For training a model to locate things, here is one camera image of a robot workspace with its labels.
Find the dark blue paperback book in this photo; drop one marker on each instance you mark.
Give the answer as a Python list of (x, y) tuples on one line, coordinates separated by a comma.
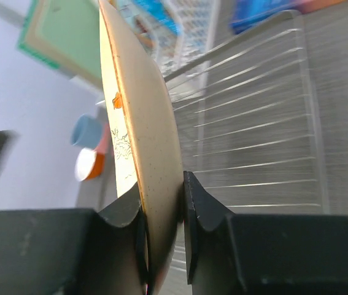
[(247, 13)]

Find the orange white bowl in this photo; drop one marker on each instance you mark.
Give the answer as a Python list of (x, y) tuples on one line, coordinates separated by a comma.
[(89, 164)]

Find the metal wire dish rack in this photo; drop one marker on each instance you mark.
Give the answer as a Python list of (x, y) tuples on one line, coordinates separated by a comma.
[(248, 121)]

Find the blue plastic cup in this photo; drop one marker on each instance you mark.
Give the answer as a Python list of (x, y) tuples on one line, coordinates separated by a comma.
[(87, 132)]

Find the pink plastic cup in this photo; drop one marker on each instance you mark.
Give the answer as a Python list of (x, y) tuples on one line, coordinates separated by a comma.
[(105, 141)]

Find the beige bird pattern plate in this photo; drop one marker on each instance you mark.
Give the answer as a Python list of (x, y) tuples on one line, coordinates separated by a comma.
[(144, 135)]

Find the blue white book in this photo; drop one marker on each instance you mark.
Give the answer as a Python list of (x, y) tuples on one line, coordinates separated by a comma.
[(158, 11)]

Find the white mesh file organizer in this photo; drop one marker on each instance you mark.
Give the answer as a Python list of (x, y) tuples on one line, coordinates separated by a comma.
[(196, 21)]

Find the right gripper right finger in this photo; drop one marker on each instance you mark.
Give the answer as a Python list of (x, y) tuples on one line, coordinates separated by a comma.
[(229, 253)]

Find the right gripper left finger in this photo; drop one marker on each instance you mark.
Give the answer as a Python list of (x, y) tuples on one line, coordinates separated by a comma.
[(74, 251)]

